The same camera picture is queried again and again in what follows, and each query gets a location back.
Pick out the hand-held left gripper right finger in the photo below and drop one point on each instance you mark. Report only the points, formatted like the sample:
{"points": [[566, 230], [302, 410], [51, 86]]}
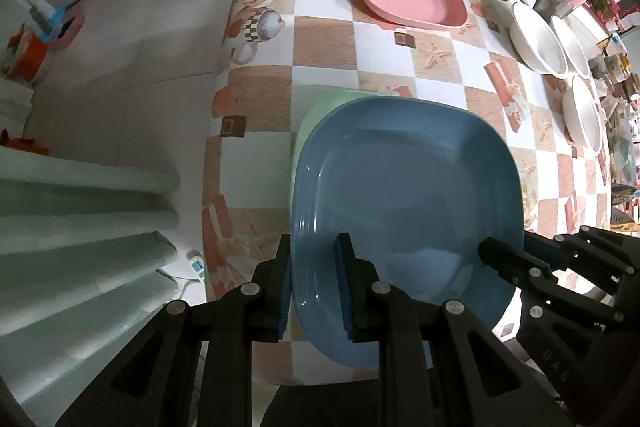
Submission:
{"points": [[345, 294]]}

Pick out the green plate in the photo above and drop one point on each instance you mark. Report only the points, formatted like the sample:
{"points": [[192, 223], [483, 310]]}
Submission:
{"points": [[320, 107]]}

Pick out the orange container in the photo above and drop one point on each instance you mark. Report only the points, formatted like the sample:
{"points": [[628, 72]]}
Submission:
{"points": [[25, 57]]}

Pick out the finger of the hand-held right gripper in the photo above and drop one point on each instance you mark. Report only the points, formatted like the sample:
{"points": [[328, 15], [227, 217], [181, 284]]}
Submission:
{"points": [[505, 259], [537, 254]]}

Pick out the white power strip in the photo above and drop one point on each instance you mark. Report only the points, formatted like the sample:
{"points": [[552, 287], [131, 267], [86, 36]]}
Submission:
{"points": [[196, 266]]}

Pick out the blue plate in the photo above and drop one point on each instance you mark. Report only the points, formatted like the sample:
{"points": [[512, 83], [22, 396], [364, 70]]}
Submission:
{"points": [[400, 187]]}

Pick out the pile of assorted packets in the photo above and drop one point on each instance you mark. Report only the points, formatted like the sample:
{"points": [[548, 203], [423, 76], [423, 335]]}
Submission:
{"points": [[620, 72]]}

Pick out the checkered printed tablecloth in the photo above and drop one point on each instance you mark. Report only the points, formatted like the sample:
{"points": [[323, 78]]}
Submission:
{"points": [[325, 47]]}

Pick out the pale green corrugated sheet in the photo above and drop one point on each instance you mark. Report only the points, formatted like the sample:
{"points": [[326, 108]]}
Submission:
{"points": [[75, 257]]}

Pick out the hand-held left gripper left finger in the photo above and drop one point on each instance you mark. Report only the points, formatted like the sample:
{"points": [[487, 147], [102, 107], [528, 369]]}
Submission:
{"points": [[285, 294]]}

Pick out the white bowl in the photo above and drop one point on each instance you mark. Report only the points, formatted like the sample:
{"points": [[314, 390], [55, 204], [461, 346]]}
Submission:
{"points": [[582, 117], [589, 29], [574, 52], [535, 37]]}

